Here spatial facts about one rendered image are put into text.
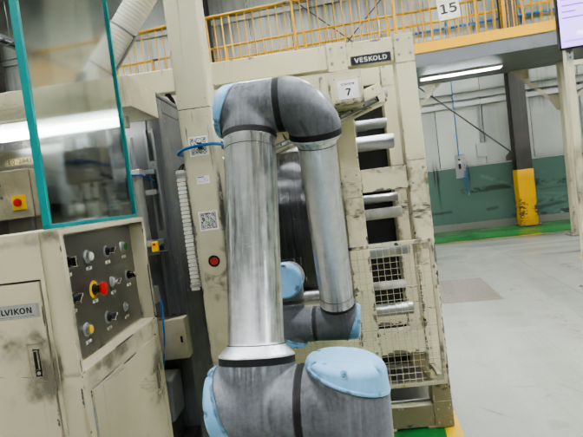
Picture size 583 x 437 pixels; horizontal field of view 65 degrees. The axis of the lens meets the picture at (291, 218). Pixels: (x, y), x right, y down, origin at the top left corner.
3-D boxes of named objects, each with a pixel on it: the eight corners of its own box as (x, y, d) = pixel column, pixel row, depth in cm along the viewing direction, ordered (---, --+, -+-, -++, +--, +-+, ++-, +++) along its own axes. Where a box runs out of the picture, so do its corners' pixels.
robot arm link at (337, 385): (397, 472, 77) (389, 368, 76) (297, 471, 80) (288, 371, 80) (394, 427, 92) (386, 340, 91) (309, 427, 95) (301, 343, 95)
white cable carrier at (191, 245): (191, 290, 182) (174, 171, 180) (194, 288, 187) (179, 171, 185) (202, 290, 182) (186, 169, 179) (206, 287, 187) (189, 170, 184)
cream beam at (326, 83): (227, 120, 202) (223, 87, 201) (237, 128, 227) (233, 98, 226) (366, 101, 198) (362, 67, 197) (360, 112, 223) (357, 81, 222)
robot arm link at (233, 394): (294, 462, 78) (276, 60, 93) (197, 460, 82) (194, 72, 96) (308, 437, 93) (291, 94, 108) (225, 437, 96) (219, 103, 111)
